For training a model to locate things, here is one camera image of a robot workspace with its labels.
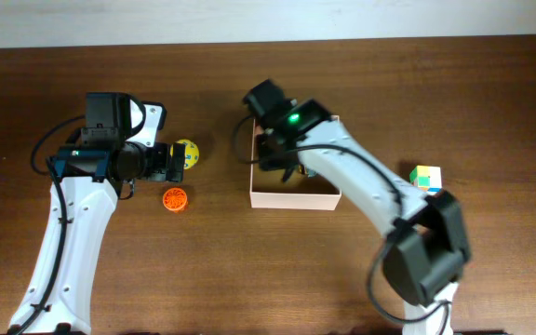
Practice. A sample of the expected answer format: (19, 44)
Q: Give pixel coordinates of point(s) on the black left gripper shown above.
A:
(177, 175)

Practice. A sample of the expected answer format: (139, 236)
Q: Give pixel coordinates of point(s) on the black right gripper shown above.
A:
(264, 159)

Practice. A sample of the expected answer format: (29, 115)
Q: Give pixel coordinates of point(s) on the colourful puzzle cube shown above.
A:
(426, 178)

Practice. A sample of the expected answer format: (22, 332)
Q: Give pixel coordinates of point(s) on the grey yellow toy truck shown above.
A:
(307, 172)

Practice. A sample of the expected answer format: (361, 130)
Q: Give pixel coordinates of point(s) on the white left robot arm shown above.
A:
(115, 147)

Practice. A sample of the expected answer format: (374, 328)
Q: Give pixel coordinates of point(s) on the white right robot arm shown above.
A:
(415, 274)

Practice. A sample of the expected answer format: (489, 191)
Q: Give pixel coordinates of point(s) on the yellow ball with blue letters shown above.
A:
(191, 153)

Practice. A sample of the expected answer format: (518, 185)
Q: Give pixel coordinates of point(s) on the orange lattice ball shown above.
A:
(175, 200)

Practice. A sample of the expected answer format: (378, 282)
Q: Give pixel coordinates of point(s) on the pink open cardboard box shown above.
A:
(266, 190)

